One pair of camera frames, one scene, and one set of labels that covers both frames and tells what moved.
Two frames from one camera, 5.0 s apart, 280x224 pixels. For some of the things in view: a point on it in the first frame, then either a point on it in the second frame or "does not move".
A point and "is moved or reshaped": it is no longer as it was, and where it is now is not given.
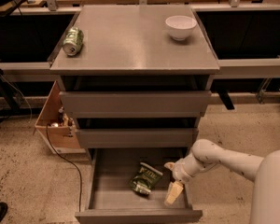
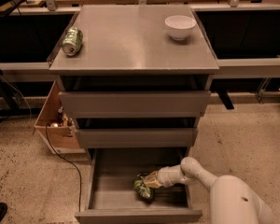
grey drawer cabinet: [137, 81] does not move
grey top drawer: [135, 105] does not move
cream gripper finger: [175, 189] → [153, 183]
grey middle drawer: [137, 137] does not move
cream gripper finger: [170, 165] → [152, 176]
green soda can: [73, 41] does not move
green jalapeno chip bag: [145, 179] is moved or reshaped
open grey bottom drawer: [112, 199] does not move
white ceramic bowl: [180, 26] does not move
